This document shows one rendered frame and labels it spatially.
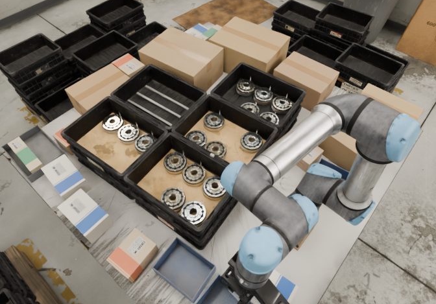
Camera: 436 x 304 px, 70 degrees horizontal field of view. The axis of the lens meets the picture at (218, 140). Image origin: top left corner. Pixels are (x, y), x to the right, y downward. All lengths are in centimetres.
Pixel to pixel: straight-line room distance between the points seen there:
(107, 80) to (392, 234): 205
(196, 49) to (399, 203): 177
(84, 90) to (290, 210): 141
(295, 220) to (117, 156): 104
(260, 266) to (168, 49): 152
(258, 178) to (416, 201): 206
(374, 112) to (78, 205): 119
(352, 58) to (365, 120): 184
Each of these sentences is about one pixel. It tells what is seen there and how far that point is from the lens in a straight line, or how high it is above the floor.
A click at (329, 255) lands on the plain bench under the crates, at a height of 70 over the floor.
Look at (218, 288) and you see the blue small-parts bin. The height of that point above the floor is 107.
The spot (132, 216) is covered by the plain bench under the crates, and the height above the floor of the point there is 70.
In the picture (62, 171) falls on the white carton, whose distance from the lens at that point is 161.
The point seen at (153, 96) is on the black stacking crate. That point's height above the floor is 83.
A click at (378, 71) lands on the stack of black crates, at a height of 49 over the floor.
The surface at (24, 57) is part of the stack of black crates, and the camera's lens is 291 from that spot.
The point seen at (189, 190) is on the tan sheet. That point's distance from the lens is 136.
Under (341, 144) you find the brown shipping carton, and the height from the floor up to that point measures 85.
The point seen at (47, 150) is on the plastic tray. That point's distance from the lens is 184.
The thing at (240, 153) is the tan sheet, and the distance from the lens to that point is 146.
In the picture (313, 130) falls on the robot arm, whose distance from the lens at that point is 81.
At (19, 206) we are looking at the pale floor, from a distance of 263.
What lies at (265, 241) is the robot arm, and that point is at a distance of 59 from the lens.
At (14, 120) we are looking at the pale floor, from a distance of 319.
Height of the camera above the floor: 203
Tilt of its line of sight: 53 degrees down
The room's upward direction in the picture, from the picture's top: straight up
